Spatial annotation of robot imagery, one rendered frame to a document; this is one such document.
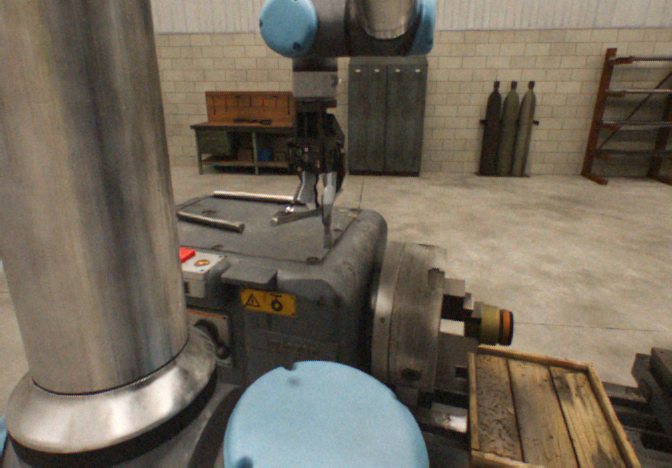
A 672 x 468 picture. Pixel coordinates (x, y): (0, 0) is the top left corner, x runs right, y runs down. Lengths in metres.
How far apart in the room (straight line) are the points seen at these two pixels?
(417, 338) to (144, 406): 0.59
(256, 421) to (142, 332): 0.08
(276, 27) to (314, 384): 0.42
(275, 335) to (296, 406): 0.50
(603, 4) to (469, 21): 2.06
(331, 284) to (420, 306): 0.19
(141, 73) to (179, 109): 8.05
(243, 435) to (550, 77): 7.76
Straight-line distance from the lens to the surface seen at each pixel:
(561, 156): 8.13
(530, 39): 7.77
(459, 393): 1.11
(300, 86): 0.66
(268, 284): 0.69
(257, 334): 0.78
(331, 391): 0.27
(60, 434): 0.26
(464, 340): 0.91
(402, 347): 0.79
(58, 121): 0.21
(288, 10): 0.54
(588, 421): 1.09
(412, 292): 0.78
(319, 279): 0.69
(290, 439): 0.24
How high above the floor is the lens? 1.57
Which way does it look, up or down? 19 degrees down
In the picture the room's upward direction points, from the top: straight up
